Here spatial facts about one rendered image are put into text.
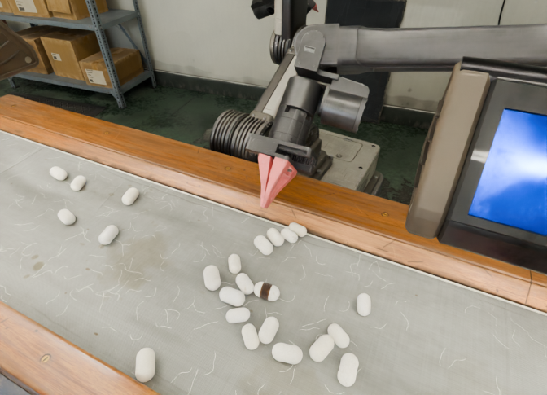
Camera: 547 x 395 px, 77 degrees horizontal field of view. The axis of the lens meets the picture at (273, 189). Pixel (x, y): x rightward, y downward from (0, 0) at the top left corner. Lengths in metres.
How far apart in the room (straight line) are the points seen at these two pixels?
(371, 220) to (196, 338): 0.32
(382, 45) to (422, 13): 1.76
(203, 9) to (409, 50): 2.21
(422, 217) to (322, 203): 0.44
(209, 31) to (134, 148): 1.98
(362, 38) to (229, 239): 0.36
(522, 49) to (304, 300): 0.44
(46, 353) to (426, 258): 0.51
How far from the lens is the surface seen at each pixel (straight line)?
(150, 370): 0.46
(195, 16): 2.71
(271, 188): 0.50
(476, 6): 2.31
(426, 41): 0.56
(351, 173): 1.16
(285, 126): 0.51
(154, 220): 0.63
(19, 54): 0.41
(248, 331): 0.46
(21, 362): 0.52
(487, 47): 0.58
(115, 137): 0.84
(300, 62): 0.53
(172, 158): 0.73
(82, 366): 0.48
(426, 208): 0.16
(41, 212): 0.73
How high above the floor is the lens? 1.16
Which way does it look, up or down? 40 degrees down
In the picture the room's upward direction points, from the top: straight up
